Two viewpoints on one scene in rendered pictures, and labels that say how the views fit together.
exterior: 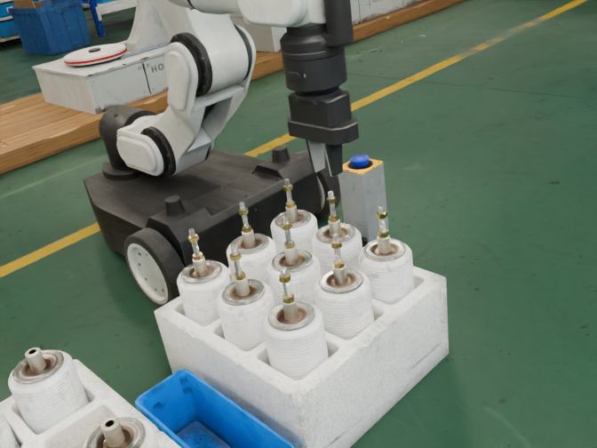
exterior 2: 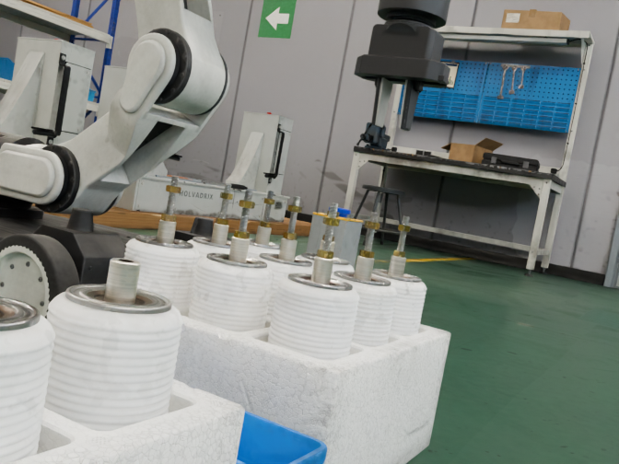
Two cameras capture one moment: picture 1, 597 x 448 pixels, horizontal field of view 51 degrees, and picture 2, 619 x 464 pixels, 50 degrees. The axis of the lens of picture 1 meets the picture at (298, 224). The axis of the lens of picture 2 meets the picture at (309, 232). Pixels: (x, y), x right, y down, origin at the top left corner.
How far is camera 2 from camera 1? 0.58 m
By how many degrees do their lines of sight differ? 31
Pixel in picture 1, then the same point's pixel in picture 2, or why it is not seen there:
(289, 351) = (320, 318)
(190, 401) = not seen: hidden behind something
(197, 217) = (109, 240)
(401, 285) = (414, 319)
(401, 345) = (411, 388)
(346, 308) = (375, 304)
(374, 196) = (347, 255)
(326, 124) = (422, 54)
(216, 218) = not seen: hidden behind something
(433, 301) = (438, 355)
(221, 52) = (204, 62)
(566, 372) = not seen: outside the picture
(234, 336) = (215, 313)
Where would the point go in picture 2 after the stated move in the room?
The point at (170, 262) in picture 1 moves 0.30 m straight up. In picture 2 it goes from (65, 275) to (95, 89)
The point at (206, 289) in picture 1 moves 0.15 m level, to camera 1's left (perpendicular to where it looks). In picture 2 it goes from (176, 256) to (49, 239)
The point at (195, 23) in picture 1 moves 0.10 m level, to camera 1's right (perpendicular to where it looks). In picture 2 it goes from (185, 23) to (237, 36)
